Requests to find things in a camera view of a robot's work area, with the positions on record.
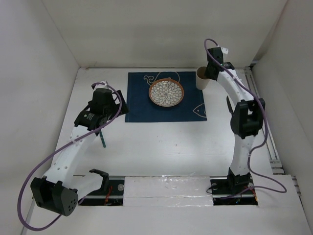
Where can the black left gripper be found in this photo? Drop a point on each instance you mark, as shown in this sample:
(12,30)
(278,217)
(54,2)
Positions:
(115,106)

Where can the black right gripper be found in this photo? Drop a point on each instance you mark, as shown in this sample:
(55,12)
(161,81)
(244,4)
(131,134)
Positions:
(207,74)

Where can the dark blue printed cloth napkin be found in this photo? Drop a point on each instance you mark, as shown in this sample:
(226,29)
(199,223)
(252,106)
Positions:
(142,109)

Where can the beige paper cup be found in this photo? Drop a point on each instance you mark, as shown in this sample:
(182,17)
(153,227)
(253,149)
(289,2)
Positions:
(201,80)

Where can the floral plate with orange rim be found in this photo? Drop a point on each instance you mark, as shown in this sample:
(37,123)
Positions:
(166,92)

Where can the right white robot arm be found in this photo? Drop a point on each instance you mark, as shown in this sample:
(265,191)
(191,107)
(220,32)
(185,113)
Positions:
(246,121)

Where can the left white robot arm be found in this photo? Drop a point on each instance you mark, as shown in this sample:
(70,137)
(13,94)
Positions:
(58,191)

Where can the black knife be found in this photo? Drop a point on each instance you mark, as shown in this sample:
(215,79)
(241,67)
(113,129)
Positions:
(229,105)

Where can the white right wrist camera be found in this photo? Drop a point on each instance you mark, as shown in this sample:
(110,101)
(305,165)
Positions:
(224,51)

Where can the fork with green handle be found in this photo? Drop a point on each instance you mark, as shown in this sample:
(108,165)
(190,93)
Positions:
(102,139)

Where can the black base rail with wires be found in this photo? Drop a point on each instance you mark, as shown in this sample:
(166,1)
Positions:
(164,191)

